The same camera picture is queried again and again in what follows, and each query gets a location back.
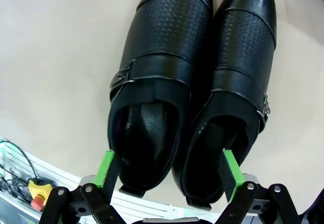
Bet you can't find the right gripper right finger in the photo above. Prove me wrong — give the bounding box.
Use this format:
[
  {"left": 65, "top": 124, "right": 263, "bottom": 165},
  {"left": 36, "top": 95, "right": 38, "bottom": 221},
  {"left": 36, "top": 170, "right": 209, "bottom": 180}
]
[{"left": 217, "top": 148, "right": 302, "bottom": 224}]

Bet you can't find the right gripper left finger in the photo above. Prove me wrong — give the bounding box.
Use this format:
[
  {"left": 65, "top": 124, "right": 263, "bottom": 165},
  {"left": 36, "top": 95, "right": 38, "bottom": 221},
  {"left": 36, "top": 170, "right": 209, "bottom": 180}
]
[{"left": 44, "top": 150, "right": 125, "bottom": 224}]

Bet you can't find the black textured buckle shoe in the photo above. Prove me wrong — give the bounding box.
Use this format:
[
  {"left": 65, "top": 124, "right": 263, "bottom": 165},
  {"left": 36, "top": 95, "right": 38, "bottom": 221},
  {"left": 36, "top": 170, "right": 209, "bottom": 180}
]
[
  {"left": 107, "top": 0, "right": 214, "bottom": 198},
  {"left": 171, "top": 0, "right": 278, "bottom": 210}
]

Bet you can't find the yellow emergency stop button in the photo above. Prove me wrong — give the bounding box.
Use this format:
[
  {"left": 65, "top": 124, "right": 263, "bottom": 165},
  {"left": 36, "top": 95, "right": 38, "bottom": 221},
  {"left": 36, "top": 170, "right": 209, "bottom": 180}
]
[{"left": 27, "top": 178, "right": 53, "bottom": 211}]

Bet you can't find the white aluminium table rail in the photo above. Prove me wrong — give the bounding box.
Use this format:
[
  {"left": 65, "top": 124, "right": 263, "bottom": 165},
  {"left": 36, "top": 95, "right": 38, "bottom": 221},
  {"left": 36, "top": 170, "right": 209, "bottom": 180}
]
[{"left": 0, "top": 135, "right": 216, "bottom": 224}]

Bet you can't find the black cable bundle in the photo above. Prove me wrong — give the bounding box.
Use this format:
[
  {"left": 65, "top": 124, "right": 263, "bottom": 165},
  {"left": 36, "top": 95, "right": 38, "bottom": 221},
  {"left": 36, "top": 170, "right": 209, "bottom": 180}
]
[{"left": 0, "top": 139, "right": 39, "bottom": 202}]

